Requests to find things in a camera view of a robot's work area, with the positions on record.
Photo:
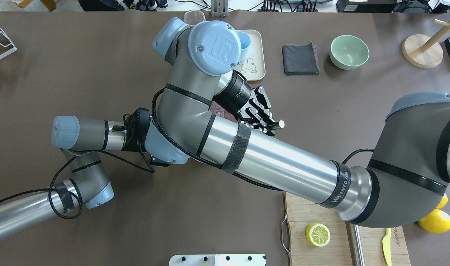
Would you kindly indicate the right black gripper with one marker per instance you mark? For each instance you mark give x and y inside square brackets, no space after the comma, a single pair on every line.
[236,93]

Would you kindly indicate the stainless steel ice scoop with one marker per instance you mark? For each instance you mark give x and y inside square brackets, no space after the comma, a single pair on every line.
[280,124]

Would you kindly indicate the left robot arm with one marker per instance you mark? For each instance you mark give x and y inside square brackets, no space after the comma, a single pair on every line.
[82,182]

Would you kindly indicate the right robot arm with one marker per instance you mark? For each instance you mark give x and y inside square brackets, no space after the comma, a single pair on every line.
[404,181]

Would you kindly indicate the light blue plastic cup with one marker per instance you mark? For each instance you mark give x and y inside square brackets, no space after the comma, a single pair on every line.
[245,41]

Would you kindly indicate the wooden cup tree stand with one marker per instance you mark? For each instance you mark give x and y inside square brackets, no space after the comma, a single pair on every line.
[424,51]

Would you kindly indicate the pink bowl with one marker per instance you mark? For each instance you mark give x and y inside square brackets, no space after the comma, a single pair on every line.
[221,112]

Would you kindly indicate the cream rabbit serving tray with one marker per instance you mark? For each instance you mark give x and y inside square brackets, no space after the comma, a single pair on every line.
[253,67]

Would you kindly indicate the folded grey cloth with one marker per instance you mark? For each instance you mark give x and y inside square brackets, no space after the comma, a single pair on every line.
[300,59]

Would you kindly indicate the wooden cutting board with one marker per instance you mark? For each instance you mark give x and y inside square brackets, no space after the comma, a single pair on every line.
[302,213]

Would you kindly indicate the green bowl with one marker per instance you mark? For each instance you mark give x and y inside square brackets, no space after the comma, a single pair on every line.
[348,52]

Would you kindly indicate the clear wine glass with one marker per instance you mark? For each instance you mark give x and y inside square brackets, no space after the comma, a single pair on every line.
[193,17]

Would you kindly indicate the half lemon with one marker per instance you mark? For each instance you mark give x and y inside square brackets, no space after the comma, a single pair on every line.
[318,234]

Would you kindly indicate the yellow plastic knife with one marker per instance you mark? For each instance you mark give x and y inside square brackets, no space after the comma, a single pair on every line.
[386,246]

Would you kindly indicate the upper yellow lemon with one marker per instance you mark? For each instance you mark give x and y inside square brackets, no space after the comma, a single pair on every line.
[443,201]

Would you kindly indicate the yellow lemon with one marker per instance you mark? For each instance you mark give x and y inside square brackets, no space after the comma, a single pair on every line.
[443,201]
[438,221]

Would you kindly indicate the lower yellow lemon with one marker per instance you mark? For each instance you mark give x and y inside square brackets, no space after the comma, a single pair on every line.
[438,221]

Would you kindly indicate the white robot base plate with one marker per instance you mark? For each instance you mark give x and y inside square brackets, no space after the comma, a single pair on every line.
[218,260]

